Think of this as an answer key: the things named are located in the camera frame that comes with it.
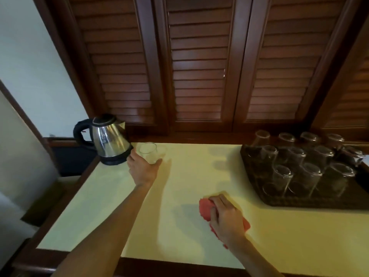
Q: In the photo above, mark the person's left hand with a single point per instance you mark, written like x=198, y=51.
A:
x=142, y=173

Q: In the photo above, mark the person's right hand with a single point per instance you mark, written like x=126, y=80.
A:
x=229, y=222

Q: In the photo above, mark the red cloth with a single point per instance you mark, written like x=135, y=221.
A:
x=204, y=209

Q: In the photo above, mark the dark brown textured tray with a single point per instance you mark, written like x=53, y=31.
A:
x=346, y=199

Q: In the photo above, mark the person's left forearm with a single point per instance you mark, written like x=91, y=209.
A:
x=103, y=239

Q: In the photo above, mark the steel electric kettle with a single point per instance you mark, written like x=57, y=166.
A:
x=118, y=160
x=109, y=138

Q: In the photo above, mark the brown louvered wooden shutter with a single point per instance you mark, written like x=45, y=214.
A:
x=115, y=60
x=351, y=98
x=285, y=60
x=199, y=60

